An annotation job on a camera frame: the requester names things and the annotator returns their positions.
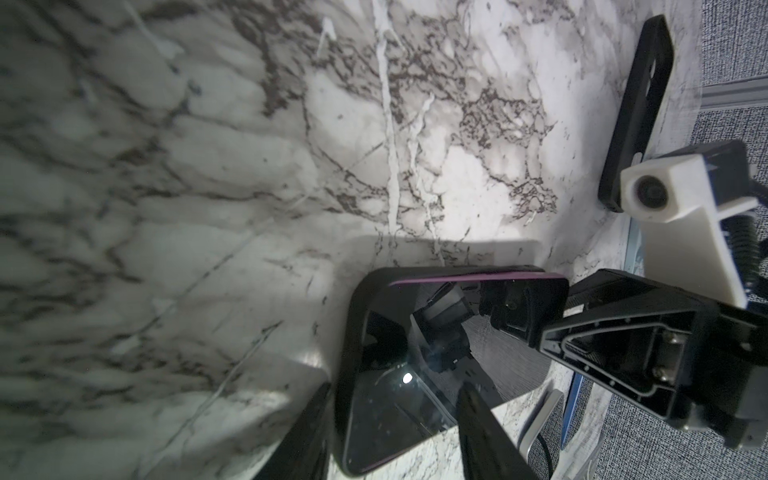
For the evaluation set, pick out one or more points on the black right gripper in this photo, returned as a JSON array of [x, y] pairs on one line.
[[697, 363]]

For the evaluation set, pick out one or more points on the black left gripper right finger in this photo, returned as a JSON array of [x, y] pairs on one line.
[[487, 451]]

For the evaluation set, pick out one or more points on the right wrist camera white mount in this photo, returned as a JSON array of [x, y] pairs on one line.
[[694, 209]]

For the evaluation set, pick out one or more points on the black phone case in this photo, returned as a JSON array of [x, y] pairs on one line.
[[360, 372], [645, 89]]

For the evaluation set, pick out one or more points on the purple phone black screen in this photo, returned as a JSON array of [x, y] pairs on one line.
[[432, 354]]

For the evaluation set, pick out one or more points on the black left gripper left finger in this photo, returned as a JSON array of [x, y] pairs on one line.
[[304, 452]]

